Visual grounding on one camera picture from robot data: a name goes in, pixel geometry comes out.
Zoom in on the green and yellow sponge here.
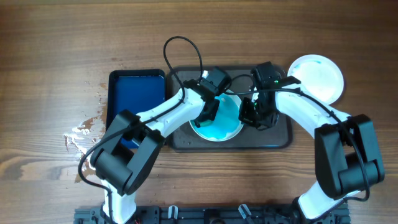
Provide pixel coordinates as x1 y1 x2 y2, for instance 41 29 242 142
194 120 213 128

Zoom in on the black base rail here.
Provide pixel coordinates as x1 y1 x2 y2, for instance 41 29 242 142
73 204 351 224

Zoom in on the blue water tray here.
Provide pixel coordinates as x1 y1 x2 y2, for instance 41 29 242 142
105 68 167 149

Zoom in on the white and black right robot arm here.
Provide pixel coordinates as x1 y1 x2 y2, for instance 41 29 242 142
239 62 385 223

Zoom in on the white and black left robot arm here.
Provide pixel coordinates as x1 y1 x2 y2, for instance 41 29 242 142
90 67 231 223

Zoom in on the white plate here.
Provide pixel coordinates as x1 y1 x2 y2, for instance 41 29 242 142
190 93 243 142
287 54 345 105

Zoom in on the dark brown serving tray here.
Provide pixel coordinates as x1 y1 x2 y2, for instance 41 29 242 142
166 65 293 152

